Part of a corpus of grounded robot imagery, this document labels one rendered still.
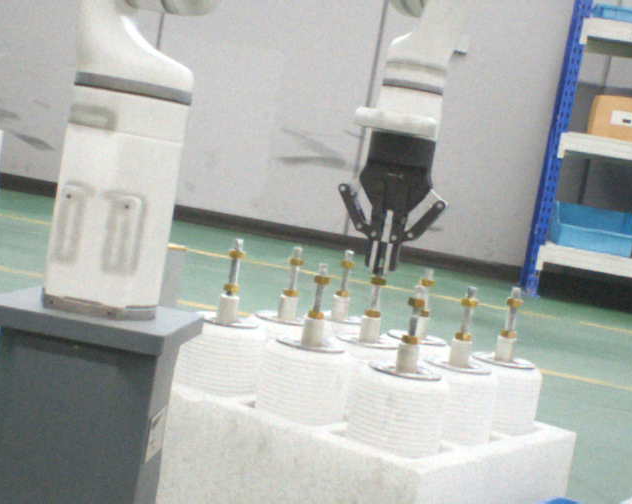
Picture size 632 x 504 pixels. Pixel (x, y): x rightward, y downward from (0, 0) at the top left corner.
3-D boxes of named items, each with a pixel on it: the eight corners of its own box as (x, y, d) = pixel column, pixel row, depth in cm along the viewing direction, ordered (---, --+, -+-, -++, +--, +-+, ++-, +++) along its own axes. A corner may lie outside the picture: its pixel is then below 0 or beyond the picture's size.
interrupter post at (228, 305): (211, 323, 132) (216, 294, 132) (217, 321, 134) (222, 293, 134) (232, 327, 132) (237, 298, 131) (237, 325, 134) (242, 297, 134)
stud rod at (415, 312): (409, 358, 121) (423, 285, 120) (413, 360, 120) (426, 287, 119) (400, 357, 120) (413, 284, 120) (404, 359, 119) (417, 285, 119)
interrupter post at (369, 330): (379, 346, 137) (384, 318, 137) (373, 348, 135) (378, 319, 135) (360, 341, 138) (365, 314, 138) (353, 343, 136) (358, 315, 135)
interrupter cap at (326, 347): (356, 354, 128) (357, 348, 128) (323, 358, 122) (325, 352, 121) (296, 338, 132) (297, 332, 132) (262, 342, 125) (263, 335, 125)
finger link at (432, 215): (440, 198, 132) (399, 230, 134) (450, 210, 132) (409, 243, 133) (444, 198, 135) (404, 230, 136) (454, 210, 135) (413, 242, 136)
